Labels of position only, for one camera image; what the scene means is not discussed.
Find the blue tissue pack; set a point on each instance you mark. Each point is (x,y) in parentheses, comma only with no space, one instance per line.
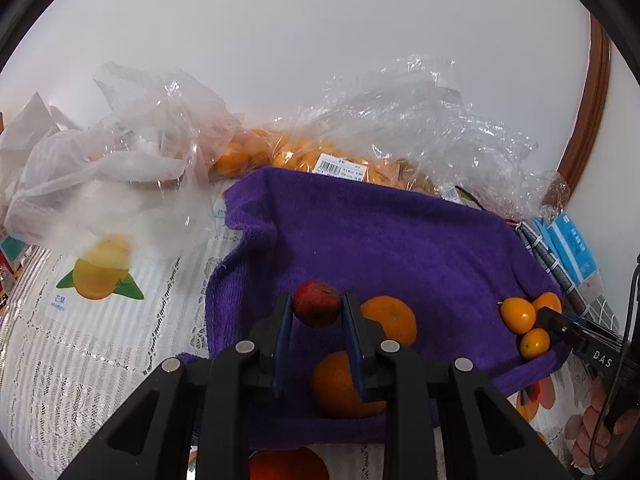
(575,255)

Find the white plastic bag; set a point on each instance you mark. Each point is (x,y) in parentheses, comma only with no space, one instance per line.
(30,125)

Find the crumpled clear plastic bag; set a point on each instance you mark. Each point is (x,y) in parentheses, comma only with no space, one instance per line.
(425,110)

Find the lace tablecloth with printed pictures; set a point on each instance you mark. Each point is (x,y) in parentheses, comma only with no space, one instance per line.
(75,360)

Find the grey checked cloth bag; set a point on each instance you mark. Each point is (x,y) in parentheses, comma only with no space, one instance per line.
(560,270)

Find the teal and red carton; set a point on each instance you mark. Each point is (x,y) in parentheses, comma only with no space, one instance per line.
(10,257)

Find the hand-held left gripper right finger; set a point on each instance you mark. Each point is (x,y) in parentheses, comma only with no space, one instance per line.
(352,350)

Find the clear bag of tangerines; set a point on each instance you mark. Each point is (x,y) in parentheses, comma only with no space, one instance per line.
(300,157)

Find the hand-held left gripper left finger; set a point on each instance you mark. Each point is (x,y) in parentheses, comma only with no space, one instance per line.
(282,345)

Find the purple towel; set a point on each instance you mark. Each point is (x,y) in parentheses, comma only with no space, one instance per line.
(400,240)

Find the red jujube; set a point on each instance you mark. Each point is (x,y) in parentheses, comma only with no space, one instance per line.
(315,302)

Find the person's right hand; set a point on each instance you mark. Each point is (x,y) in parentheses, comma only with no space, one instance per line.
(585,435)

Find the brown wooden door frame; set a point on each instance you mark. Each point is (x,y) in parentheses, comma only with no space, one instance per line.
(595,85)

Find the translucent plastic bag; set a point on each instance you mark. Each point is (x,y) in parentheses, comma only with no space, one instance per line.
(125,170)

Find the orange tangerine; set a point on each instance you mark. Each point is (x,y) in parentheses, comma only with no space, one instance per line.
(392,320)
(534,342)
(517,314)
(547,301)
(332,390)

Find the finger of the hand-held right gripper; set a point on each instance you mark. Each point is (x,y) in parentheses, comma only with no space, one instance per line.
(557,325)
(590,324)

